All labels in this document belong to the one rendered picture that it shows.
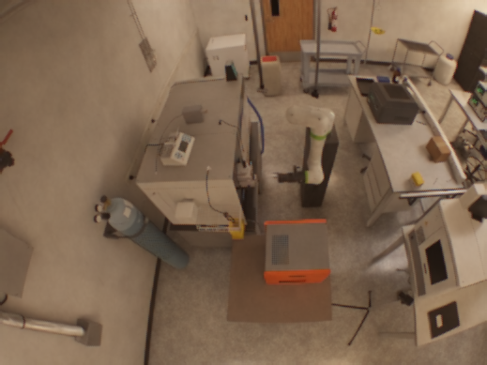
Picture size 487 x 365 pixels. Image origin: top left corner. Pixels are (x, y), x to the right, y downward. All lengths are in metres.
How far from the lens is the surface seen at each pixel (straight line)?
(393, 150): 2.52
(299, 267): 1.52
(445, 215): 1.64
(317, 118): 1.48
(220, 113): 1.87
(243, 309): 1.92
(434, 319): 2.07
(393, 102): 2.62
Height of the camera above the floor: 2.61
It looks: 56 degrees down
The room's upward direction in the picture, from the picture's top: 14 degrees counter-clockwise
